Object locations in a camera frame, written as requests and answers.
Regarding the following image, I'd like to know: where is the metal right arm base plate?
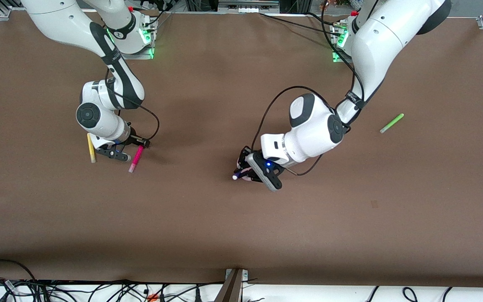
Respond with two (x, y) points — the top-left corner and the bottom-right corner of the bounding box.
(120, 17), (156, 60)

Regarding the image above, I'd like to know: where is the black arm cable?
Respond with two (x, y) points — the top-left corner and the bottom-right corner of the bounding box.
(104, 66), (161, 143)
(260, 0), (369, 177)

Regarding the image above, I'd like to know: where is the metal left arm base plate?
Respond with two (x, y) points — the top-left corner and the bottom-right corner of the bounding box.
(332, 23), (355, 64)

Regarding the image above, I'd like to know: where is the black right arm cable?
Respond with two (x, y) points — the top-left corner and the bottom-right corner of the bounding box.
(104, 66), (161, 143)

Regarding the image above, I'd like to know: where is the black cable on tabletop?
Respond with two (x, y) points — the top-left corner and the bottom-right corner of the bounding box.
(260, 12), (345, 34)

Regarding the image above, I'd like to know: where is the pink highlighter pen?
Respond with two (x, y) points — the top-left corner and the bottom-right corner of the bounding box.
(128, 145), (145, 173)

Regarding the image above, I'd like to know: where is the tangled floor cable bundle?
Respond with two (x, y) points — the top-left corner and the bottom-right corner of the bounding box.
(0, 278), (225, 302)

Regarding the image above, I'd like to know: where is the aluminium table leg bracket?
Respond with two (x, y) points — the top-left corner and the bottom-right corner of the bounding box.
(214, 268), (249, 302)

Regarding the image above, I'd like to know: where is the black looped floor cable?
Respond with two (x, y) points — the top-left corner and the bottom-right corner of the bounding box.
(0, 259), (37, 290)

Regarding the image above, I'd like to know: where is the green highlighter pen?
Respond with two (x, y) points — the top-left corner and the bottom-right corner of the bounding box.
(379, 113), (405, 134)

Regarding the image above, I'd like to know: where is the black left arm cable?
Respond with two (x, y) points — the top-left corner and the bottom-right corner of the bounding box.
(260, 0), (369, 177)

